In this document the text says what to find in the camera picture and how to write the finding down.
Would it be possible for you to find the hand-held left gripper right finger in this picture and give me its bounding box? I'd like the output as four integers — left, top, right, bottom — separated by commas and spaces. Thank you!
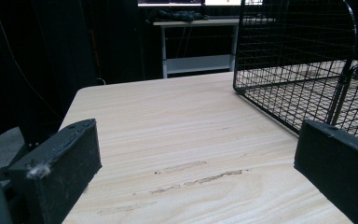
294, 119, 358, 224

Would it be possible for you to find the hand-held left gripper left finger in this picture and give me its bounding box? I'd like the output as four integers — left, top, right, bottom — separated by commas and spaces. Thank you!
7, 118, 103, 224

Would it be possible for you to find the black curtain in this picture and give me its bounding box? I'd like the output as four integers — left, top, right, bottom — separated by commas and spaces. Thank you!
0, 0, 147, 150

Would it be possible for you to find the white desk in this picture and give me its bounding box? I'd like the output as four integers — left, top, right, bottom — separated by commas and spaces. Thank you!
152, 18, 274, 79

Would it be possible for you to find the dark cloth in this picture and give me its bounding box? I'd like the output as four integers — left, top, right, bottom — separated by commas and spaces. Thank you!
146, 8, 211, 24

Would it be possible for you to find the computer monitor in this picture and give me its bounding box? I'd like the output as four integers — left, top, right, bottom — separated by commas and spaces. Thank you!
137, 0, 203, 7

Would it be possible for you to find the black wire basket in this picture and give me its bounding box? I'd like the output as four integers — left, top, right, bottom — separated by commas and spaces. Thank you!
232, 0, 358, 143

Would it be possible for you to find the thin cable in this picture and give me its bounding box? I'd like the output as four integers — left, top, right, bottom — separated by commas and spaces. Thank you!
0, 0, 63, 120

